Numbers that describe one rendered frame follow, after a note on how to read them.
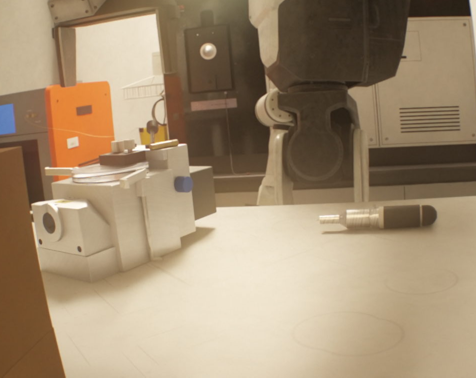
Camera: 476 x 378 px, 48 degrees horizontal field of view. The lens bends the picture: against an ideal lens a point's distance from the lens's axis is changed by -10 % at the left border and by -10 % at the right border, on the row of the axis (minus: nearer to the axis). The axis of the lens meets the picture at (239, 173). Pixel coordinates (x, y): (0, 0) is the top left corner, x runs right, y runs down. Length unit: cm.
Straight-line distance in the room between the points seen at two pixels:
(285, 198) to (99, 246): 60
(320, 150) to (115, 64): 266
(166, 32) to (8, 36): 359
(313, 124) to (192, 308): 64
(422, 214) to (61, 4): 44
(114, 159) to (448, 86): 162
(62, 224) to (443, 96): 171
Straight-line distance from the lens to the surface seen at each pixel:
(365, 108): 211
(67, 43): 58
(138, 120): 356
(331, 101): 106
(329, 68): 106
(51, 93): 180
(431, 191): 208
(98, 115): 206
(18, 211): 26
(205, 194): 73
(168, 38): 52
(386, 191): 208
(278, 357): 39
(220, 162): 225
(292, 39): 105
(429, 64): 211
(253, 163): 222
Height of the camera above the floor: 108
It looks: 9 degrees down
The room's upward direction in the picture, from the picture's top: 5 degrees counter-clockwise
